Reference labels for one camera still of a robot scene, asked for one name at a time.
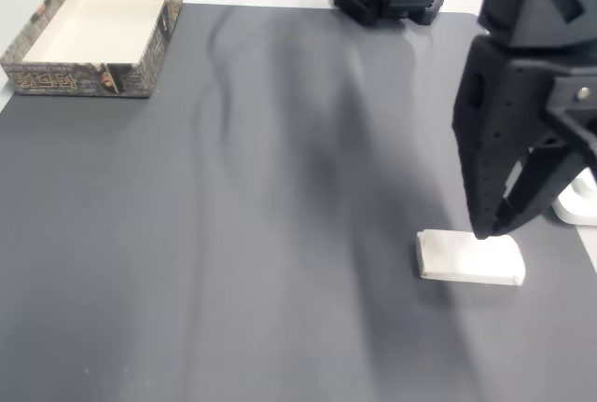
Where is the white block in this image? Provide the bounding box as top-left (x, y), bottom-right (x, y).
top-left (414, 229), bottom-right (527, 287)

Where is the white tray with round dimples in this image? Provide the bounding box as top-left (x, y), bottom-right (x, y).
top-left (551, 176), bottom-right (597, 226)

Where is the patterned cardboard box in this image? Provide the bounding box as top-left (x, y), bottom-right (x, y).
top-left (0, 0), bottom-right (184, 99)

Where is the grey table mat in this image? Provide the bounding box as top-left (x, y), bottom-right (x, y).
top-left (0, 3), bottom-right (597, 402)

